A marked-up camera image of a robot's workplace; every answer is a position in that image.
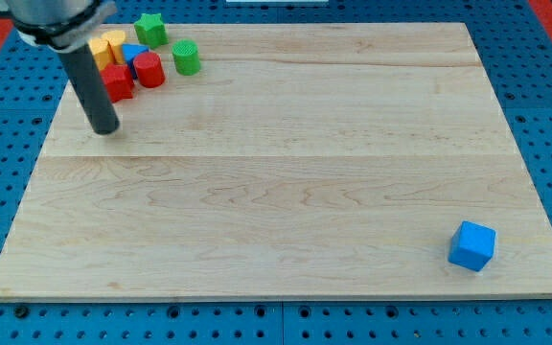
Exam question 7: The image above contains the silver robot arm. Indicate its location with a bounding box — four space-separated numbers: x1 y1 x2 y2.
6 0 117 54

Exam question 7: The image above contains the blue triangle block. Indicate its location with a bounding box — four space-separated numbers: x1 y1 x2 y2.
122 43 150 80

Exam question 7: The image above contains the yellow cylinder block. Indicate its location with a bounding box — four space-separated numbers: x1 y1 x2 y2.
101 30 127 64

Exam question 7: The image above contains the green cylinder block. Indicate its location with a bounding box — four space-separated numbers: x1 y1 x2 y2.
172 39 201 76

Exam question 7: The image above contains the red star block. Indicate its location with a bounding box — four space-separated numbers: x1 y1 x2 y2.
101 64 134 103

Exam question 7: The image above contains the green star block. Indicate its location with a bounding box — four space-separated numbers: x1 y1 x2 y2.
133 13 169 49

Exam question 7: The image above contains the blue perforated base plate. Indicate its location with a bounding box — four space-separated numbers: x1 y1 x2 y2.
0 1 552 344

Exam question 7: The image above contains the yellow star block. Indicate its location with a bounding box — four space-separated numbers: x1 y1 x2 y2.
88 37 115 71

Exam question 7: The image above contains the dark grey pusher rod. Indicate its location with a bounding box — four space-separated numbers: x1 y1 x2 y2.
58 43 120 135

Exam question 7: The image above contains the red cylinder block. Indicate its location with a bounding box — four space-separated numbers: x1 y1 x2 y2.
133 52 165 88

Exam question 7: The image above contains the wooden board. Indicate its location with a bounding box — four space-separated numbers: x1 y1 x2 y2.
0 23 552 303

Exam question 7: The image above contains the blue cube block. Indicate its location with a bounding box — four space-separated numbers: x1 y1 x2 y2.
448 220 496 272

